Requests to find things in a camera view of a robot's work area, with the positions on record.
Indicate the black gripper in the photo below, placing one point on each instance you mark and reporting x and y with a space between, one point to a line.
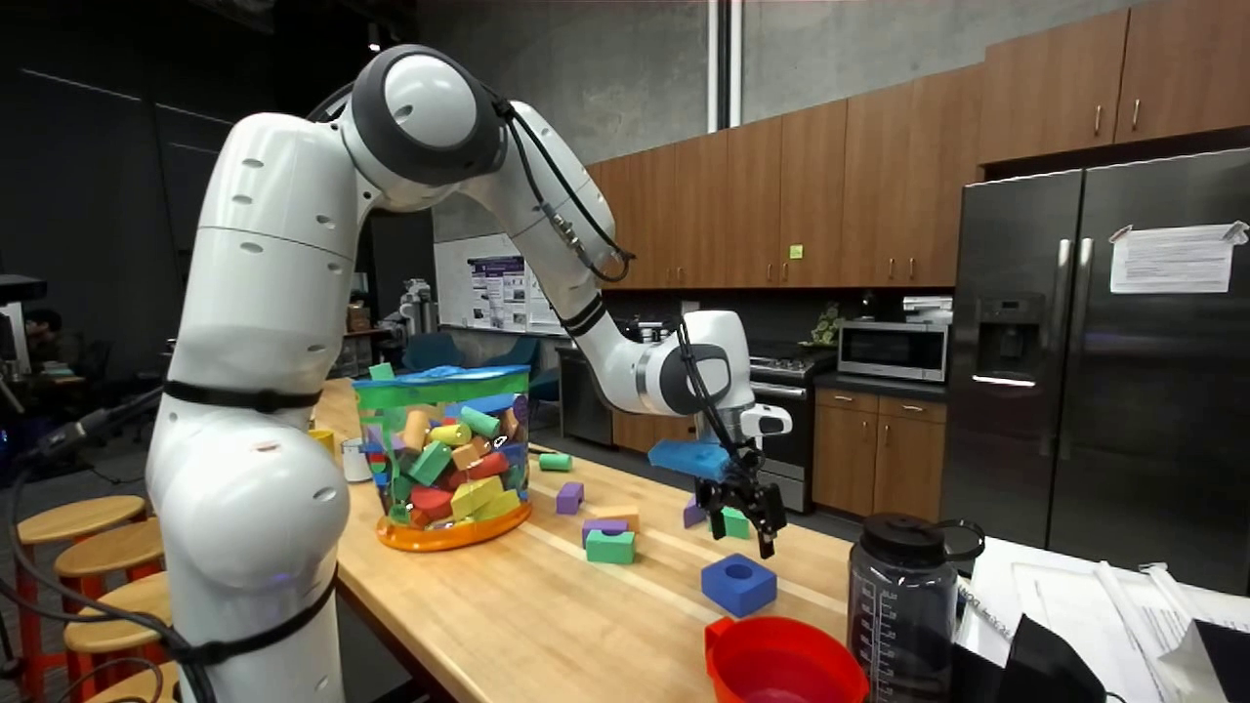
735 476

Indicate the blue square block with hole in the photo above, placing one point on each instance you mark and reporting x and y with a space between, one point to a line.
738 585

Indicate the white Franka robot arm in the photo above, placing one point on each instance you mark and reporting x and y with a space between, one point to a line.
258 394

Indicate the clear plastic block basket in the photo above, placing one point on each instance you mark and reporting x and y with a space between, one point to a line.
452 464

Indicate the stainless steel oven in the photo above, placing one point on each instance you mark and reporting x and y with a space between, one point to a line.
782 432

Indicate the wide brown base cabinet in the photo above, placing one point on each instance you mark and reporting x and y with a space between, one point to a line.
647 432

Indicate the purple rectangular foam block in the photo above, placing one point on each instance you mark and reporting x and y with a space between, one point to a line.
601 527

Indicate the red plastic bowl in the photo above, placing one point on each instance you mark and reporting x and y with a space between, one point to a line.
782 666

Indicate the narrow brown base cabinet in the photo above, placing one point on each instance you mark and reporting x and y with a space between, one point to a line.
880 456

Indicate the small purple foam cube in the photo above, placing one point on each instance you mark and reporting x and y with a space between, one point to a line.
566 497

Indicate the dark water bottle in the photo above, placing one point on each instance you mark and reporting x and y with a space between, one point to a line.
905 610

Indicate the small green foam block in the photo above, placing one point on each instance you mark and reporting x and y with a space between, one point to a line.
556 464

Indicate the black dishwasher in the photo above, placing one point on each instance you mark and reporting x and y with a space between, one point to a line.
584 406

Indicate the small green plant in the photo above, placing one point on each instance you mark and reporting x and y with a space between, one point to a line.
820 326

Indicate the silver microwave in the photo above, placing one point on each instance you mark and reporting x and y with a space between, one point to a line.
892 352

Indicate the green sticky note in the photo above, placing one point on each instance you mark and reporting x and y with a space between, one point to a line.
795 253

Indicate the white cloth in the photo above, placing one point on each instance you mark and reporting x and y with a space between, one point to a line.
1079 609

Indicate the stainless steel refrigerator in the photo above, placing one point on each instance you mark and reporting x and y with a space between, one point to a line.
1108 394

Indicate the white paper on refrigerator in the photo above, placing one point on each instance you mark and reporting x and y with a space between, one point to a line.
1173 260

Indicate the brown cabinet above refrigerator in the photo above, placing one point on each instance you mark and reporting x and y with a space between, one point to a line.
1118 80

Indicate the wooden stool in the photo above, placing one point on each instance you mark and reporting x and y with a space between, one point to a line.
78 516
118 610
130 684
112 547

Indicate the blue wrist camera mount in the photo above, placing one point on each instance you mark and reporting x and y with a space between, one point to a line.
688 459

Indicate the brown wooden wall cabinets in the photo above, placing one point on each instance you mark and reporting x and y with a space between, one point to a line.
782 199

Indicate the wall poster board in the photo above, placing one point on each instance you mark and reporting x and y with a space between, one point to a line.
493 288

